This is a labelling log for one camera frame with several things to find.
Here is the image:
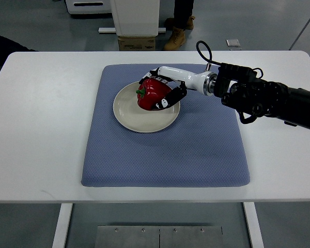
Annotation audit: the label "cardboard box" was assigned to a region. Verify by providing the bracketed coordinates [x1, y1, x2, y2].
[118, 36, 156, 51]

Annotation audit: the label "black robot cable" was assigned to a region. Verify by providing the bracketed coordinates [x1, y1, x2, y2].
[195, 40, 223, 72]

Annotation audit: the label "grey floor socket plate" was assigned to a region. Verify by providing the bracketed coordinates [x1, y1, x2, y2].
[226, 39, 241, 48]

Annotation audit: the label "tan work boot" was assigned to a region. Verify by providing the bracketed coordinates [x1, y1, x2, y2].
[163, 27, 185, 51]
[164, 16, 195, 30]

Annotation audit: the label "left white table leg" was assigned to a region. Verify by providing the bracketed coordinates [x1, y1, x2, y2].
[52, 203, 73, 248]

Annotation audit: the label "black trousers leg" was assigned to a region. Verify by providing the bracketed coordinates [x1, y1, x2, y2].
[174, 0, 194, 26]

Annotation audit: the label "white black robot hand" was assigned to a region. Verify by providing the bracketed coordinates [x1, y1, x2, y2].
[139, 66, 215, 111]

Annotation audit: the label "red bell pepper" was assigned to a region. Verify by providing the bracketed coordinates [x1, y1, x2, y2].
[136, 78, 172, 111]

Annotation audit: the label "tan work boot front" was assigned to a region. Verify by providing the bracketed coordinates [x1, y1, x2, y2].
[163, 27, 185, 51]

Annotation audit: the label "grey metal frame legs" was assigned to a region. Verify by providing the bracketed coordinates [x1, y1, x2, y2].
[289, 5, 310, 57]

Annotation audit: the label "cream round plate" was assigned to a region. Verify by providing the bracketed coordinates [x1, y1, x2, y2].
[113, 82, 180, 133]

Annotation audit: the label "white machine base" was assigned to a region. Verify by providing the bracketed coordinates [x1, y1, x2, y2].
[98, 0, 166, 37]

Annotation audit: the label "tan work boot rear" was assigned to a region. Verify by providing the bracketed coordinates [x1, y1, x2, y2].
[164, 16, 195, 30]

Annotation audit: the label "blue textured cushion mat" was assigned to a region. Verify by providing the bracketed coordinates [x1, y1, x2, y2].
[81, 64, 250, 187]

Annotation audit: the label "metal floor plate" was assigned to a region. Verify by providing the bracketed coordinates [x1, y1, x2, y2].
[95, 225, 224, 247]

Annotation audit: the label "right white table leg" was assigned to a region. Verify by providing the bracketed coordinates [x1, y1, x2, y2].
[243, 202, 264, 248]

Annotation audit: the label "white appliance with slot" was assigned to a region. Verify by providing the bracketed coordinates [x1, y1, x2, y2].
[65, 0, 111, 15]

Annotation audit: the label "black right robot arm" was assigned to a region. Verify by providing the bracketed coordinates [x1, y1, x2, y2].
[136, 63, 310, 129]

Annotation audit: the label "white table leg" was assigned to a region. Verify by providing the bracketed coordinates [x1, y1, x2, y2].
[52, 203, 73, 248]
[243, 202, 264, 248]

